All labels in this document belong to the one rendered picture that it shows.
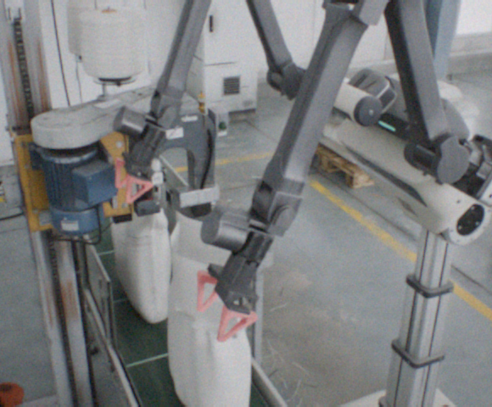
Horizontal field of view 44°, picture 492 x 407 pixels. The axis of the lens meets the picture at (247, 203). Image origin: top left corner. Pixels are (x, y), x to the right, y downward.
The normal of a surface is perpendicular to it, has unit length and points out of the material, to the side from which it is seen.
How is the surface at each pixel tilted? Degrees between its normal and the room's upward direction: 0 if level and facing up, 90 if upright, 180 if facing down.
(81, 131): 90
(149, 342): 0
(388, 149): 40
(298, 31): 90
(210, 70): 90
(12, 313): 0
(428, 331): 90
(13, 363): 0
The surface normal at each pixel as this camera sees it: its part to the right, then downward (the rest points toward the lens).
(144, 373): 0.01, -0.89
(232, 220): 0.42, 0.42
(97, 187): 0.77, 0.29
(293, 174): 0.45, 0.19
